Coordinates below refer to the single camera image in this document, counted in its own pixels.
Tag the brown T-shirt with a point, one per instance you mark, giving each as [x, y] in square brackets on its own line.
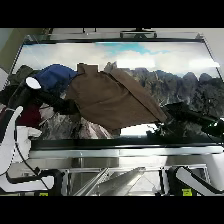
[110, 96]

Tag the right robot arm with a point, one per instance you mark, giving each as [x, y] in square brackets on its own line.
[195, 116]

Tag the silver frame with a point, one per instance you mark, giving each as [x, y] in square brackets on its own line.
[100, 153]

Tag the white garment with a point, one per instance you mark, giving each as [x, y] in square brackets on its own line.
[27, 140]

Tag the dark green garment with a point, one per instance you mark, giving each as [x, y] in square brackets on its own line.
[23, 73]

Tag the red garment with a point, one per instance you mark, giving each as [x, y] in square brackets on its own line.
[31, 116]

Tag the blue garment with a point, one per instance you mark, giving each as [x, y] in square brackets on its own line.
[53, 76]

